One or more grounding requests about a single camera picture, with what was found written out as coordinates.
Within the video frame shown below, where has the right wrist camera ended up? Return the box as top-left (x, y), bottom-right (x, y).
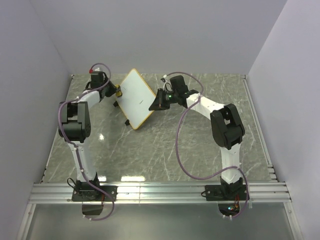
top-left (160, 74), bottom-right (172, 92)

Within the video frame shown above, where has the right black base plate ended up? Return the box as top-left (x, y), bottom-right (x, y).
top-left (201, 184), bottom-right (250, 201)

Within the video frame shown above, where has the yellow-framed whiteboard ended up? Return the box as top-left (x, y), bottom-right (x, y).
top-left (116, 68), bottom-right (156, 130)

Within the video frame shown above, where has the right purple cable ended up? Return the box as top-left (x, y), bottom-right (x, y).
top-left (161, 71), bottom-right (251, 220)

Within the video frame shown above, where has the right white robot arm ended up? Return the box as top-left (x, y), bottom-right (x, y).
top-left (149, 72), bottom-right (246, 200)

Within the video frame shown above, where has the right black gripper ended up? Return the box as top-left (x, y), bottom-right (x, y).
top-left (148, 89), bottom-right (178, 113)

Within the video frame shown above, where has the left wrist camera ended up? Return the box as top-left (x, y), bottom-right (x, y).
top-left (89, 67), bottom-right (102, 74)

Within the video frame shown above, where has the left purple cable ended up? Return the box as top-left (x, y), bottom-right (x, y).
top-left (57, 63), bottom-right (116, 221)

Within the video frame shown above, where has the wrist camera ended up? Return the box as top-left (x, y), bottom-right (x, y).
top-left (89, 67), bottom-right (102, 74)
top-left (160, 74), bottom-right (172, 92)

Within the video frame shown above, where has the purple cable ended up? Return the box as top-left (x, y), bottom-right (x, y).
top-left (161, 71), bottom-right (251, 220)
top-left (57, 63), bottom-right (116, 221)

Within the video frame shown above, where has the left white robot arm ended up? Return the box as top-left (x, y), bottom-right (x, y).
top-left (58, 69), bottom-right (120, 201)

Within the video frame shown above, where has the yellow bone-shaped eraser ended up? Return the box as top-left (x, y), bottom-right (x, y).
top-left (115, 84), bottom-right (123, 98)

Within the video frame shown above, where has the aluminium mounting rail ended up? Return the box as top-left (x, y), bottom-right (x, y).
top-left (28, 181), bottom-right (292, 205)

